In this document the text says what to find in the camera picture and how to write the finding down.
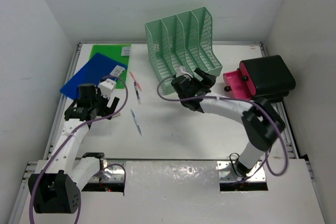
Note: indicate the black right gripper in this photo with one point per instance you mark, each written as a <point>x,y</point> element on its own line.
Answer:
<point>208,81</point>

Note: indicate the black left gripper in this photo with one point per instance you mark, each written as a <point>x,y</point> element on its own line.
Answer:
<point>105,109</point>

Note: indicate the pink drawer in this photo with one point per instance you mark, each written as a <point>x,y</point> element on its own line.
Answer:
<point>235,87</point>

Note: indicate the black drawer box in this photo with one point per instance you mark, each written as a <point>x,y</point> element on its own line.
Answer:
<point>267,77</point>

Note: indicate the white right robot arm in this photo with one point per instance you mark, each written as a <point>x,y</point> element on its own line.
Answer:
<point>262,123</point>

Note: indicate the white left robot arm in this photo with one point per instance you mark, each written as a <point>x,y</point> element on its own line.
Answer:
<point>56,189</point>

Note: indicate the light blue pen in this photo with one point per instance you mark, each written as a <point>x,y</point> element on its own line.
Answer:
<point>136,122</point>

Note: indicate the dark blue pen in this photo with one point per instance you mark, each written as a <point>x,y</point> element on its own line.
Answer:
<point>137,93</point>

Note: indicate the red pen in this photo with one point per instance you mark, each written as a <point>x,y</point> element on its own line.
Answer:
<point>135,80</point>

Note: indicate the blue plastic folder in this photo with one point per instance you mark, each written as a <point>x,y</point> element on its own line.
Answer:
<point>92,72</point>

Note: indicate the green mesh file organizer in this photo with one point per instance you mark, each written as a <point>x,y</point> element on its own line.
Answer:
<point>185,39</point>

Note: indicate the green plastic folder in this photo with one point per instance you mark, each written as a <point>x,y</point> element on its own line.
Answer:
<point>117,52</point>

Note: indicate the white front cover board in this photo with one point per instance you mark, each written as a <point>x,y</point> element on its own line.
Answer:
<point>188,192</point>

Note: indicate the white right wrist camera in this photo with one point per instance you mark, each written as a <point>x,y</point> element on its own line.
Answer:
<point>181,71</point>

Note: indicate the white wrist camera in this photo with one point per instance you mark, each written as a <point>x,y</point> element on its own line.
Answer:
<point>106,87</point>
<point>181,71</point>

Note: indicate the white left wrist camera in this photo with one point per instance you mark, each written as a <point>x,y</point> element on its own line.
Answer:
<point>106,87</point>

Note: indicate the aluminium frame rail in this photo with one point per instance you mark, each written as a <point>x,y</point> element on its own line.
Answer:
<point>41,120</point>

